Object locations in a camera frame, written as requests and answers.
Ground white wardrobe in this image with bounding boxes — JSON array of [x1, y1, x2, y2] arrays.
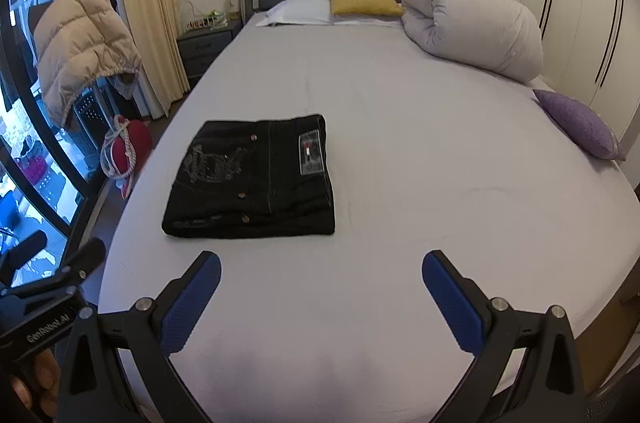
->
[[520, 0, 640, 144]]

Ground beige curtain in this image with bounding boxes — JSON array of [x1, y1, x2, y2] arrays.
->
[[116, 0, 190, 120]]

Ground red bag with white rope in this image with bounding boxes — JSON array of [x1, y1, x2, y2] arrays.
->
[[100, 114, 153, 183]]

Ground grey perforated basket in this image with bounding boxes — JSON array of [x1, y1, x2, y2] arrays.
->
[[70, 73, 138, 159]]

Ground white pillow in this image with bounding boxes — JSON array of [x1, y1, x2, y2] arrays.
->
[[255, 0, 335, 27]]

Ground black-framed glass door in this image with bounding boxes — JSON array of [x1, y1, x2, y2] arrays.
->
[[0, 0, 121, 289]]

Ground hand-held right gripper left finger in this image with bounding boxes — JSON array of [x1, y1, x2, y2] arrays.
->
[[60, 250, 222, 423]]

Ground bed with white sheet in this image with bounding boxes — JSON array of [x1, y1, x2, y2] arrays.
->
[[97, 0, 636, 409]]

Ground black pants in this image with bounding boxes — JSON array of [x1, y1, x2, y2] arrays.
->
[[161, 114, 336, 240]]

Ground white wire basket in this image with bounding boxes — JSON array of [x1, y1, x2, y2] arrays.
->
[[186, 0, 228, 31]]

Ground purple pillow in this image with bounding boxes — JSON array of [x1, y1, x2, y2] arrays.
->
[[532, 89, 626, 161]]

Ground person's left hand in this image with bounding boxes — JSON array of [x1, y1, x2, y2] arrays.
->
[[10, 347, 66, 423]]

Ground dark grey nightstand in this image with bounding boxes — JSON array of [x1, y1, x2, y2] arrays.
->
[[176, 19, 243, 91]]

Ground rolled white duvet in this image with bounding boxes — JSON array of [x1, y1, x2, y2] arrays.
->
[[401, 0, 544, 84]]

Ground beige down jacket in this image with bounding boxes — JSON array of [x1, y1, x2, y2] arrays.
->
[[32, 0, 142, 129]]

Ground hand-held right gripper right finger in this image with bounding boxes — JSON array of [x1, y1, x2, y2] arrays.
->
[[421, 249, 586, 423]]

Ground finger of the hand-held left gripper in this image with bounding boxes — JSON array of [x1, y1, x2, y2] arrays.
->
[[0, 230, 49, 288], [50, 238, 107, 285]]

